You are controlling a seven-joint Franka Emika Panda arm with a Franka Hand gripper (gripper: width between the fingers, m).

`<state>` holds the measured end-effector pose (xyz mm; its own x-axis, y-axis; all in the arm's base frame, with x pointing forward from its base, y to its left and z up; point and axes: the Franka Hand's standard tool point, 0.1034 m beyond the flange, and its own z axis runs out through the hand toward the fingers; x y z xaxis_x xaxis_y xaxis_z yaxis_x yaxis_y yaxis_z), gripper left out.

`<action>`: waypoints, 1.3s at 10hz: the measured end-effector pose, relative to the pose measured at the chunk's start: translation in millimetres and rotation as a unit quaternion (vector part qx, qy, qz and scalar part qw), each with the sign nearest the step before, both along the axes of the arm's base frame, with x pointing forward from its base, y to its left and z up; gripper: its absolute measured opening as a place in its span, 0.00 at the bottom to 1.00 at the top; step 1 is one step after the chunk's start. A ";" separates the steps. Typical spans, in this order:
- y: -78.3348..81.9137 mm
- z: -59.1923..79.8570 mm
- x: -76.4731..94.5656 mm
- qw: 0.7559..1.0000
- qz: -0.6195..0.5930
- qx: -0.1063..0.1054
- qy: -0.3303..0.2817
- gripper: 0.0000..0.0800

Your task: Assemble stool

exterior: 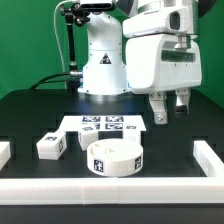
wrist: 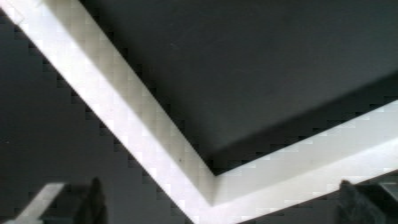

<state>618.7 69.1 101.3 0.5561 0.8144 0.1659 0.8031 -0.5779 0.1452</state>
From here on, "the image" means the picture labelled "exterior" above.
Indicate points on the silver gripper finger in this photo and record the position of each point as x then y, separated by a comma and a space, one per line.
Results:
157, 101
182, 102

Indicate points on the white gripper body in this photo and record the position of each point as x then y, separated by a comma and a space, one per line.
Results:
154, 63

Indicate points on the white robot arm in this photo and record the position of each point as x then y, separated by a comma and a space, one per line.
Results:
105, 73

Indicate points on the white right fence bar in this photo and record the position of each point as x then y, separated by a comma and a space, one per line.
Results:
208, 160

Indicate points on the white fence bar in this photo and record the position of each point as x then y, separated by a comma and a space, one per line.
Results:
208, 160
51, 191

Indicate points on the white tag marker sheet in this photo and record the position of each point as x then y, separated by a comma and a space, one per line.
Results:
103, 122

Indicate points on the white front fence bar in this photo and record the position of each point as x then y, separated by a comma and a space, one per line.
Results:
51, 191

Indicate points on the white left fence block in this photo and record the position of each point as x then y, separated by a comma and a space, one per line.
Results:
5, 153

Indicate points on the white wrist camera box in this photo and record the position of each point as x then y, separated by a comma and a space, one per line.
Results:
172, 20

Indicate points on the overhead camera on mount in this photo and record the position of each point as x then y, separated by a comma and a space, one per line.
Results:
97, 5

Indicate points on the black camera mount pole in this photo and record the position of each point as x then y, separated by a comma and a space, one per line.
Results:
74, 15

